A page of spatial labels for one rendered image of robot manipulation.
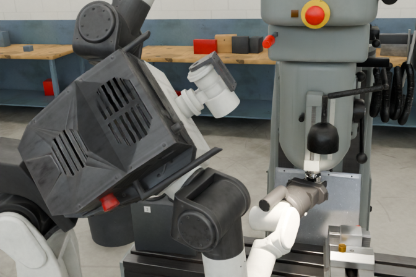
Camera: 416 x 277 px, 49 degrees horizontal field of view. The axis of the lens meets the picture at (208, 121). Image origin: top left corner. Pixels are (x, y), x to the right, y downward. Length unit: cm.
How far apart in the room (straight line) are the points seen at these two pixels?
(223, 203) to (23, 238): 42
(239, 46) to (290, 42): 398
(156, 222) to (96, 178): 75
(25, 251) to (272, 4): 75
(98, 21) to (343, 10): 51
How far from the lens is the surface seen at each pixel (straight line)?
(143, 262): 158
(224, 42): 518
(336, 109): 122
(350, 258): 144
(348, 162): 177
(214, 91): 94
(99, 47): 96
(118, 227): 329
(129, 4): 101
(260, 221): 121
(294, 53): 115
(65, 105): 86
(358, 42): 114
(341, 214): 179
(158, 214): 153
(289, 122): 124
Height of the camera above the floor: 188
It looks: 19 degrees down
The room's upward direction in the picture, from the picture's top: 2 degrees counter-clockwise
